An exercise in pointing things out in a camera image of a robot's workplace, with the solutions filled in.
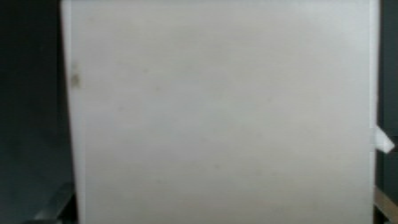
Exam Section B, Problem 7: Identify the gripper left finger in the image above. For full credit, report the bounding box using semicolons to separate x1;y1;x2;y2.
25;183;78;224

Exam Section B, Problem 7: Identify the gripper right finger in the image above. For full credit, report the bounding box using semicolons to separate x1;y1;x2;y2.
373;187;398;224

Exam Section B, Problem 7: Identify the small white tagged box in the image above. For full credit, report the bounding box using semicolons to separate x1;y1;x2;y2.
60;0;380;224

